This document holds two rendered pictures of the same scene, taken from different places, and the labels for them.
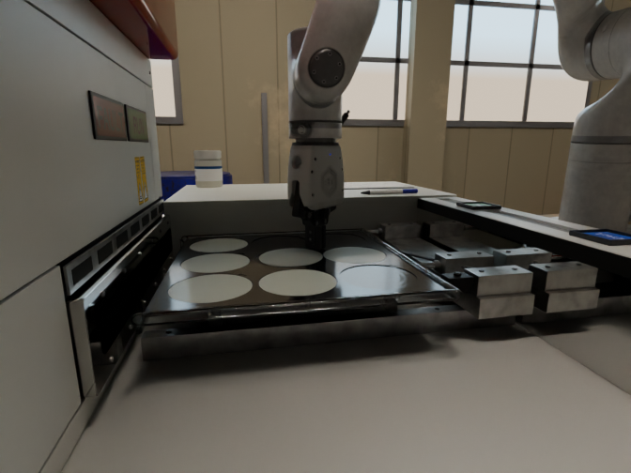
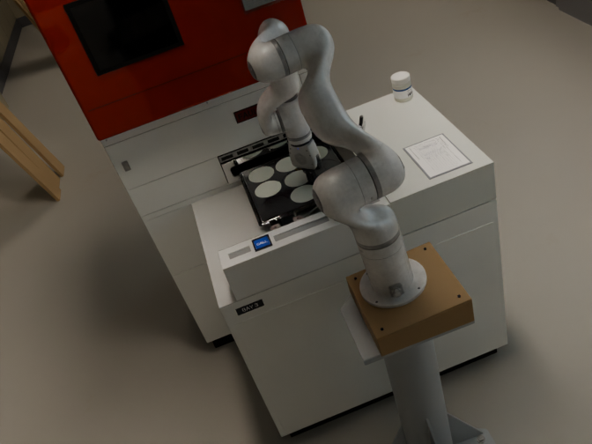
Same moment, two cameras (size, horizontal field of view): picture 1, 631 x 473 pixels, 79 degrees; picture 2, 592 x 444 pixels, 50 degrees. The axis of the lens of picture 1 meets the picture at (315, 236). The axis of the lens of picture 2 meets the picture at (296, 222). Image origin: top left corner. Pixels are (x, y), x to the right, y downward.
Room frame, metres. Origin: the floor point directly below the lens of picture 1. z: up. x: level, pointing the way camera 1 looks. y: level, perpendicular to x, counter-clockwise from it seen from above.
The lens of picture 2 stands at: (0.74, -1.87, 2.17)
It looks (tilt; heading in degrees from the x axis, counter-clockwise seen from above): 37 degrees down; 97
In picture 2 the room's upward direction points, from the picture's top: 18 degrees counter-clockwise
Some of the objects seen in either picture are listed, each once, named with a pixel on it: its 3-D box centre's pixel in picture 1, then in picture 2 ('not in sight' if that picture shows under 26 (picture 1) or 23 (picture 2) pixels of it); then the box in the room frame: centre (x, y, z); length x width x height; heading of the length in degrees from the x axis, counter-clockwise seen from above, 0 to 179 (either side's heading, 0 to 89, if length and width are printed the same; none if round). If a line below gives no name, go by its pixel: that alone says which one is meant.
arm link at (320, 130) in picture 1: (314, 132); (299, 136); (0.63, 0.00, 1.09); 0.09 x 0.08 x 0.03; 143
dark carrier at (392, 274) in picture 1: (287, 259); (296, 178); (0.58, 0.04, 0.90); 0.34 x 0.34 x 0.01; 11
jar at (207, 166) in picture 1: (208, 168); (402, 86); (1.04, 0.28, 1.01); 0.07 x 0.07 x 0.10
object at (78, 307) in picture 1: (141, 272); (277, 153); (0.52, 0.25, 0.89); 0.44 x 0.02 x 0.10; 11
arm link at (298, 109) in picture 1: (315, 77); (292, 115); (0.63, 0.00, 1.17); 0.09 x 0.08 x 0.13; 7
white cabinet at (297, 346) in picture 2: not in sight; (352, 283); (0.67, -0.04, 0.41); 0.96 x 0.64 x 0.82; 11
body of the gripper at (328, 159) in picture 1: (315, 172); (303, 151); (0.63, 0.00, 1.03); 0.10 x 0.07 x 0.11; 143
